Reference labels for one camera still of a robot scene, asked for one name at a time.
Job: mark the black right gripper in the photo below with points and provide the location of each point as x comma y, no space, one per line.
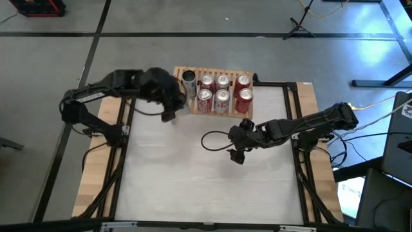
254,137

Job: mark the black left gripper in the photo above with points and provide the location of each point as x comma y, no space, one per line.
157,87

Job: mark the red white cola can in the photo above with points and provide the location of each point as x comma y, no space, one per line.
207,80
204,101

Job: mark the dark red soda can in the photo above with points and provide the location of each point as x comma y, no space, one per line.
244,101
243,82

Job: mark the silver diet soda can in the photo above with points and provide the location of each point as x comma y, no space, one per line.
222,80
222,101

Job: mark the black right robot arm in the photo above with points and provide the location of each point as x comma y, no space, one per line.
309,124

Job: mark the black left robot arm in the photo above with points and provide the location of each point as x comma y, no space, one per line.
96,93

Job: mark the wooden slatted shelf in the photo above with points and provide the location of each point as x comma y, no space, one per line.
232,106

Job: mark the black crossbar with silver brackets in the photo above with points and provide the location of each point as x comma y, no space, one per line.
206,226

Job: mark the yellow power plug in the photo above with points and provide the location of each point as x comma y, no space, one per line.
351,105

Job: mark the white screen with logo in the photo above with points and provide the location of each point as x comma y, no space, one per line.
349,193

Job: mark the black tripod stand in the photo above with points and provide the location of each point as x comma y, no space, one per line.
298,28

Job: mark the grey chair backrest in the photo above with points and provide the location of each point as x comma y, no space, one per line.
397,145

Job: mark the dark grey chair seat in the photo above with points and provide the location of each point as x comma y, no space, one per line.
386,206

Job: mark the grey furniture foot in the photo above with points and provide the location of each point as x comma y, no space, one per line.
9,143

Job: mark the red and black crate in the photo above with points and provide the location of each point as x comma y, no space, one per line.
35,9

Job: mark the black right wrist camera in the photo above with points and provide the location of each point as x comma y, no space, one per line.
234,137

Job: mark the black metal table frame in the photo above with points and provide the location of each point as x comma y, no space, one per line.
277,84

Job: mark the black desk leg frame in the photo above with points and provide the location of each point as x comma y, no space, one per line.
370,83

